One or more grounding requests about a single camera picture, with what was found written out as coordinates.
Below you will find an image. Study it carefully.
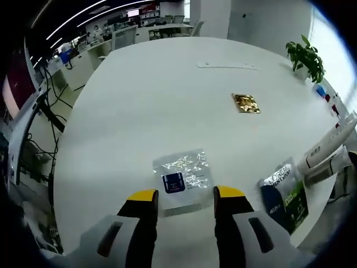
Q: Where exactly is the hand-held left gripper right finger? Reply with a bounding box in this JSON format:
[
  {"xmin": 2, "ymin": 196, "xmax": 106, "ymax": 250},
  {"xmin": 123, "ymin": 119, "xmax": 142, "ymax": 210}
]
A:
[{"xmin": 213, "ymin": 185, "xmax": 297, "ymax": 268}]

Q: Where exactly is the large white skincare bottle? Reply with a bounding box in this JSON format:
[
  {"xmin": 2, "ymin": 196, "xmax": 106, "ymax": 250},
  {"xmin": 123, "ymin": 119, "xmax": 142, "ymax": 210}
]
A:
[{"xmin": 303, "ymin": 111, "xmax": 357, "ymax": 170}]

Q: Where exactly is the white skincare tube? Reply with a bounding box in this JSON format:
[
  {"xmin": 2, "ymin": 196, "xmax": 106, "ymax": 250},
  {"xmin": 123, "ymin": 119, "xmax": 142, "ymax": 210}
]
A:
[{"xmin": 296, "ymin": 145, "xmax": 351, "ymax": 185}]

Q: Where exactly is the blue tissue pack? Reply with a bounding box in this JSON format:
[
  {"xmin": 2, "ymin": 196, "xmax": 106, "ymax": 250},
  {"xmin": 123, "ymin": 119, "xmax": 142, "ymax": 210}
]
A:
[{"xmin": 311, "ymin": 83, "xmax": 327, "ymax": 98}]

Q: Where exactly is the green black skincare sachet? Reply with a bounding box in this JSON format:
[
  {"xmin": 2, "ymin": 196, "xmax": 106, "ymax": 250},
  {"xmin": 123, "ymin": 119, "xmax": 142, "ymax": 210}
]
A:
[{"xmin": 258, "ymin": 157, "xmax": 310, "ymax": 235}]

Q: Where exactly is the silver blue skincare sachet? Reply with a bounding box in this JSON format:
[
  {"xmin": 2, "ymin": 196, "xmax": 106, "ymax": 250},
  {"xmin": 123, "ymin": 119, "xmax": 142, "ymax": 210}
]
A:
[{"xmin": 152, "ymin": 149, "xmax": 214, "ymax": 217}]

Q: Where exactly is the white table cable cover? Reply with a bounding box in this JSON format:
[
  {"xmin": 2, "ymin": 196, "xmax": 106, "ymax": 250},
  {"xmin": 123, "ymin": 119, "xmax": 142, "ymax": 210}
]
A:
[{"xmin": 196, "ymin": 60, "xmax": 259, "ymax": 71}]

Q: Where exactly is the potted green plant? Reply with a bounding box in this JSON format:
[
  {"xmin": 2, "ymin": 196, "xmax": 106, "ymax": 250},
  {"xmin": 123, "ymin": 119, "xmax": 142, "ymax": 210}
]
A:
[{"xmin": 286, "ymin": 35, "xmax": 326, "ymax": 84}]

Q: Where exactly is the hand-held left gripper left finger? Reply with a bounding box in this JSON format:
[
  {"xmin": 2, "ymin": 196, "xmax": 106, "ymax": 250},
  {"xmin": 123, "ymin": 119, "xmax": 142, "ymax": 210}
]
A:
[{"xmin": 79, "ymin": 189, "xmax": 160, "ymax": 268}]

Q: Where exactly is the gold skincare sachet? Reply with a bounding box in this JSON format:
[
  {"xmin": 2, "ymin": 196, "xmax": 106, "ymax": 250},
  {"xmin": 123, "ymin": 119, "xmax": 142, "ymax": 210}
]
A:
[{"xmin": 230, "ymin": 93, "xmax": 262, "ymax": 114}]

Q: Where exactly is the white desk with black legs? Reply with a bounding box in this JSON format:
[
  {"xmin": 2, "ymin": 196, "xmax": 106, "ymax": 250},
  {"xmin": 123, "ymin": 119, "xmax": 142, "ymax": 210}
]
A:
[{"xmin": 7, "ymin": 83, "xmax": 69, "ymax": 185}]

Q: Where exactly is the long ceiling light strip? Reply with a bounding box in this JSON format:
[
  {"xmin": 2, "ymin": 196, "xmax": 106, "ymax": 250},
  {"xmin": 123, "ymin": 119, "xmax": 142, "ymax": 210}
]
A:
[
  {"xmin": 75, "ymin": 0, "xmax": 156, "ymax": 28},
  {"xmin": 46, "ymin": 0, "xmax": 109, "ymax": 40}
]

